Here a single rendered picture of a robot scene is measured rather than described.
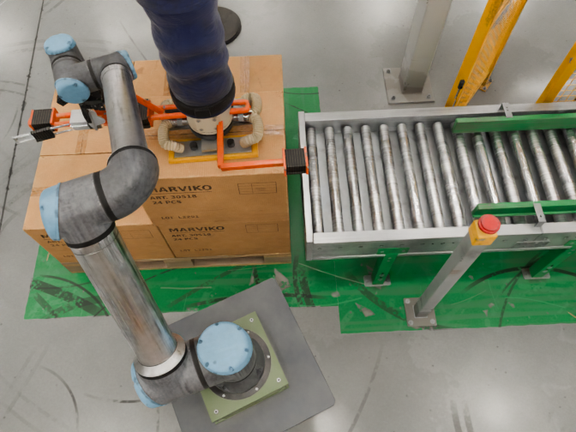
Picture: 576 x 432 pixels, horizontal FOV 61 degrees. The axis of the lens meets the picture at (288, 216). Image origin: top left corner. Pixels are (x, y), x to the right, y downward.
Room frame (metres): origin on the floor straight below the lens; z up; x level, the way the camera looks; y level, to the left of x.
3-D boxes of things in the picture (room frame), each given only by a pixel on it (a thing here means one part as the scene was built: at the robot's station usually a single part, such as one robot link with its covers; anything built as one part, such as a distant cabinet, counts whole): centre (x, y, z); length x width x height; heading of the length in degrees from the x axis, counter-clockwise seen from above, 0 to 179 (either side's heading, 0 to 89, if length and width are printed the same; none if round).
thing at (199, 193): (1.17, 0.30, 0.74); 0.60 x 0.40 x 0.40; 90
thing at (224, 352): (0.31, 0.20, 1.02); 0.17 x 0.15 x 0.18; 108
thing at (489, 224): (0.69, -0.66, 1.02); 0.07 x 0.07 x 0.04
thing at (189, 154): (1.09, 0.27, 0.97); 0.34 x 0.10 x 0.05; 92
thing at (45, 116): (1.16, 0.88, 1.07); 0.08 x 0.07 x 0.05; 92
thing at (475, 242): (0.69, -0.66, 0.50); 0.07 x 0.07 x 1.00; 0
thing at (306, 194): (1.18, -0.09, 0.58); 0.70 x 0.03 x 0.06; 0
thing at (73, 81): (1.06, 0.63, 1.38); 0.12 x 0.12 x 0.09; 18
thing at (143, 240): (1.48, 0.59, 0.34); 1.20 x 1.00 x 0.40; 90
